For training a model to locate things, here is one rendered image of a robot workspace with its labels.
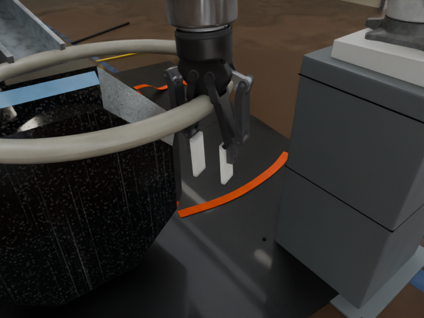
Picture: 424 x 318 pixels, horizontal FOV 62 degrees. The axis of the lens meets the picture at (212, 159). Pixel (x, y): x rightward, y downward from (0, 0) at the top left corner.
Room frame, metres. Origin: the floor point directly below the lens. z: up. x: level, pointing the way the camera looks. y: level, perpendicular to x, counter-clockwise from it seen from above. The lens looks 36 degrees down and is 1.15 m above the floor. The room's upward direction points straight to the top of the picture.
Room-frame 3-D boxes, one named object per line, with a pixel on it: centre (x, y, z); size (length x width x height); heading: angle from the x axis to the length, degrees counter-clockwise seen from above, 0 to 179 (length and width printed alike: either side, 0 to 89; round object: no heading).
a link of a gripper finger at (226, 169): (0.45, -0.02, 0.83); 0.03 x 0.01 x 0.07; 151
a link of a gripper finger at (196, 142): (0.47, 0.02, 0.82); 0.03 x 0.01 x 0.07; 151
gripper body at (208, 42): (0.47, 0.01, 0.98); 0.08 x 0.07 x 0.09; 61
